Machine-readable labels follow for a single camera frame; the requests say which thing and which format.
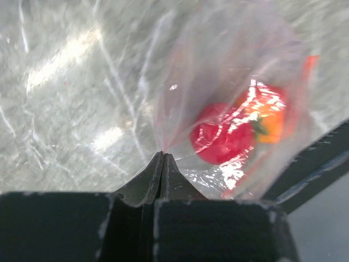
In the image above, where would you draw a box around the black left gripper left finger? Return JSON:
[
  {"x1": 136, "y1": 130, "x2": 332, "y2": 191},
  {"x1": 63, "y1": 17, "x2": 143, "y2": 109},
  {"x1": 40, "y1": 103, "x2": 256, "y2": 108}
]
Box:
[{"x1": 115, "y1": 152, "x2": 164, "y2": 205}]

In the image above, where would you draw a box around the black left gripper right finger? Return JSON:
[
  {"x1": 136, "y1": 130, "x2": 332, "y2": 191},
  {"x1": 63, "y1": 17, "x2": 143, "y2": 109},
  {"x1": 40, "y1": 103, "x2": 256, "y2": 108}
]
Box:
[{"x1": 159, "y1": 153, "x2": 206, "y2": 199}]

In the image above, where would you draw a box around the red fake apple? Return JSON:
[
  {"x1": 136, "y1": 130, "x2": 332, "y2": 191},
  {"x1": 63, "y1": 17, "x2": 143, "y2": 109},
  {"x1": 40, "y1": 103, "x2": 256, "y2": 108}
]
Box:
[{"x1": 189, "y1": 103, "x2": 256, "y2": 165}]

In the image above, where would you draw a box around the orange fake persimmon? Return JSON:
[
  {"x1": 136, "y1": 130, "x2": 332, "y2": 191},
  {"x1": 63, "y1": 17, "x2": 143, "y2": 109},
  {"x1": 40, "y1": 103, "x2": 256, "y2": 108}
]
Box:
[{"x1": 234, "y1": 82, "x2": 287, "y2": 144}]

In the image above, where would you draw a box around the clear zip top bag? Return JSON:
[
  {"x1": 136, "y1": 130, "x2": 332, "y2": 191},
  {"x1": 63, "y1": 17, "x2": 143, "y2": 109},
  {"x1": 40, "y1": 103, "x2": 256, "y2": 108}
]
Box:
[{"x1": 154, "y1": 1, "x2": 317, "y2": 199}]

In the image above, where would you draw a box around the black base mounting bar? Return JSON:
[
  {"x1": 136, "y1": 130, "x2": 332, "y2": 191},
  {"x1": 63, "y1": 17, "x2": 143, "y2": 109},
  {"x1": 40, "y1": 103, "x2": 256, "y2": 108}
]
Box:
[{"x1": 262, "y1": 120, "x2": 348, "y2": 214}]

